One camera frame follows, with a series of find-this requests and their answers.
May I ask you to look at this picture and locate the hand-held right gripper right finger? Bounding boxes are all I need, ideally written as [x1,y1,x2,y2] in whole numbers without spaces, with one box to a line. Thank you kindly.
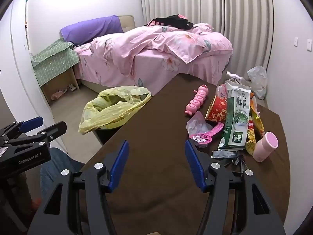
[184,139,286,235]

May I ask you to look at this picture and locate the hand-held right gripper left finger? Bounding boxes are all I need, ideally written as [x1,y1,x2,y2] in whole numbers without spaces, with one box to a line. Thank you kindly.
[27,140,130,235]

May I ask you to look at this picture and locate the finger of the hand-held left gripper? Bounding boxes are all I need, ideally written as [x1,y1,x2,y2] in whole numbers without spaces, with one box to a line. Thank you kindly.
[7,121,67,150]
[0,117,44,141]

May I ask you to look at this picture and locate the black waste bin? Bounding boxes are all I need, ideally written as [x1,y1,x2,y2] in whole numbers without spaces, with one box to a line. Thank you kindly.
[95,125,128,145]

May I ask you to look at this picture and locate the red paper cup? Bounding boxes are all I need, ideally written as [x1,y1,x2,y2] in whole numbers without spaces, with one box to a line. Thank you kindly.
[205,95,229,123]

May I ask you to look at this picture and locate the orange snack packet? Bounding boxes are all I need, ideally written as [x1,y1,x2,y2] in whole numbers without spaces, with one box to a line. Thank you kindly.
[249,98,265,137]

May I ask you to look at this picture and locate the pink toy wrapper packet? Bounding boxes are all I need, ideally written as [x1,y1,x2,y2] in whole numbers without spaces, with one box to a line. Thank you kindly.
[186,111,224,148]

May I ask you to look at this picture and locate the pink slipper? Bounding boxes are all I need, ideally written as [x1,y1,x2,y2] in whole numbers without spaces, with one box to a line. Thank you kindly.
[51,90,66,101]

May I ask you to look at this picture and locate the silver foil wrapper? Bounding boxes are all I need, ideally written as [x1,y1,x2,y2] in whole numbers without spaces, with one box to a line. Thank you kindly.
[211,150,246,174]

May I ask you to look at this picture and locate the person's leg in blue jeans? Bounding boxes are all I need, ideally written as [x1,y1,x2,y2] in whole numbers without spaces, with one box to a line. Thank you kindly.
[40,148,86,201]

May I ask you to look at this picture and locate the wooden nightstand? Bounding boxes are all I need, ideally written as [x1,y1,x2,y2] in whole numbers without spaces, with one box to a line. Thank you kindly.
[40,66,81,103]

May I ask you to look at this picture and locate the green and white milk bag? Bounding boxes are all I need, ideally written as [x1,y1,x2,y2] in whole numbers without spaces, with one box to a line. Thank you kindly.
[218,80,252,150]

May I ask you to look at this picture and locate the pink caterpillar toy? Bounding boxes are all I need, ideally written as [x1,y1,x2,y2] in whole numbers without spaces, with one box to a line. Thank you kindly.
[184,84,209,115]

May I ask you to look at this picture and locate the green checked cloth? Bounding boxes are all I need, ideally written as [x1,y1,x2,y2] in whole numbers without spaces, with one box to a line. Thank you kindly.
[31,38,80,87]

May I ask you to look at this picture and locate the pink cup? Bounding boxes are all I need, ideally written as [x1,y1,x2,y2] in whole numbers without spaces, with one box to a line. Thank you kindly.
[253,131,279,162]

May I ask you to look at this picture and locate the small white cloth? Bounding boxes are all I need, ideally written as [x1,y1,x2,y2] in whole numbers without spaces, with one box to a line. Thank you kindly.
[226,71,247,82]

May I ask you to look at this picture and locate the pink bed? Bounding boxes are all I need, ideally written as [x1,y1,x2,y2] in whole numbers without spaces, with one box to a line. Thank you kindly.
[73,22,233,92]

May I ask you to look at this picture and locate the white plastic bag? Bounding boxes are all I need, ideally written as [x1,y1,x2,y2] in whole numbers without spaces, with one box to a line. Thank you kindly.
[247,66,267,100]

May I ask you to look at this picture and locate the purple pillow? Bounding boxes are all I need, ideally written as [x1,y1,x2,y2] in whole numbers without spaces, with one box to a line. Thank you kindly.
[60,15,125,46]

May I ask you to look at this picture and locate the pink floral duvet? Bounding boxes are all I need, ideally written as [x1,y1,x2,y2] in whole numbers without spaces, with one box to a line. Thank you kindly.
[90,23,233,77]

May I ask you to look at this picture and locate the beige headboard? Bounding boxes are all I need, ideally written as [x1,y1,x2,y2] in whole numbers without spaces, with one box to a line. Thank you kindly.
[117,15,136,33]

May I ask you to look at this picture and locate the black and pink garment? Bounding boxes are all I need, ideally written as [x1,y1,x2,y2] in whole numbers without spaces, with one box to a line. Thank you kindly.
[144,15,193,30]

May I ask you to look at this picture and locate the white pleated curtain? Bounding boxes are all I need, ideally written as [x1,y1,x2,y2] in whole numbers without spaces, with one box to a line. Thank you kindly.
[140,0,273,79]

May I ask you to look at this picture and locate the colourful wall poster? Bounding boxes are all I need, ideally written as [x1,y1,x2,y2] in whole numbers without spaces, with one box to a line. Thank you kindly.
[24,0,31,27]

